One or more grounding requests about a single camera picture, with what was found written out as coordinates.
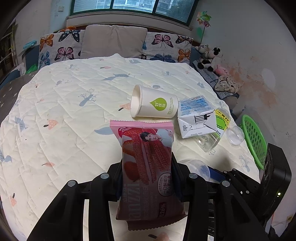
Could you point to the small cow plush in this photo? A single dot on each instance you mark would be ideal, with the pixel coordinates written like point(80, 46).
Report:
point(203, 49)

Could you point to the black and white mouse plush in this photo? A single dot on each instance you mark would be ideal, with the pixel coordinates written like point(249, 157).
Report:
point(211, 56)

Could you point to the pink plush toy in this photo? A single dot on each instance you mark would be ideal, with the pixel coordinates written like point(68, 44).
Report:
point(221, 70)

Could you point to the plush toy pile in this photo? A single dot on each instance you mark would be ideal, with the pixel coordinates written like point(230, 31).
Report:
point(208, 74)

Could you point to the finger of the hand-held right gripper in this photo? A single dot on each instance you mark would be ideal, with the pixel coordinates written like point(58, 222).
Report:
point(216, 175)

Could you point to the spotted beige cloth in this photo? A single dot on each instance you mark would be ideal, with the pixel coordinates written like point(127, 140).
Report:
point(227, 83)

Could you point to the butterfly print pillow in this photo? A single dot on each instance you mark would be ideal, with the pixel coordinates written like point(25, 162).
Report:
point(60, 46)
point(164, 46)

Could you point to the white milk carton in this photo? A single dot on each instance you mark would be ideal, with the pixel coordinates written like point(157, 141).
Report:
point(196, 120)

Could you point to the beige cushion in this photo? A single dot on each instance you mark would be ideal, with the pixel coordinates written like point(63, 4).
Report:
point(113, 41)

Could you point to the pink snack packet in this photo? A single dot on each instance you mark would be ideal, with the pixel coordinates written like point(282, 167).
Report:
point(148, 162)

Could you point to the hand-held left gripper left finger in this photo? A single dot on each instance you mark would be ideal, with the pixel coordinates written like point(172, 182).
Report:
point(115, 180)

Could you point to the clear bottle with green label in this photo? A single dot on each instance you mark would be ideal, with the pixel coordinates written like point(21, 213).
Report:
point(222, 120)

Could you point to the green framed window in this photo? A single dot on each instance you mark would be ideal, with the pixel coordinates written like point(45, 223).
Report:
point(129, 5)

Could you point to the clear plastic capsule half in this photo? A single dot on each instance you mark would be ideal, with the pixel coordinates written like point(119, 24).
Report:
point(196, 168)
point(234, 136)

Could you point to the grey star blanket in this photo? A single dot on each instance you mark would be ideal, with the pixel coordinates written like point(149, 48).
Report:
point(11, 92)

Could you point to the white paper cup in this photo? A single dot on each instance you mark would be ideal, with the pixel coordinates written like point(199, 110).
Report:
point(157, 104)

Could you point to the green plastic basket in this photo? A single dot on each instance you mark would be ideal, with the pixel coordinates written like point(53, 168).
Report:
point(253, 136)

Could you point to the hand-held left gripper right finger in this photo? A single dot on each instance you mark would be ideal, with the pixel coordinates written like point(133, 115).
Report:
point(181, 180)

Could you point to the colourful pinwheel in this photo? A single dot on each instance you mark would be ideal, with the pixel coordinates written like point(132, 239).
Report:
point(204, 19)

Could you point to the cluttered metal shelf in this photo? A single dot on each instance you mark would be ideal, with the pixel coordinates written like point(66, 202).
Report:
point(10, 46)

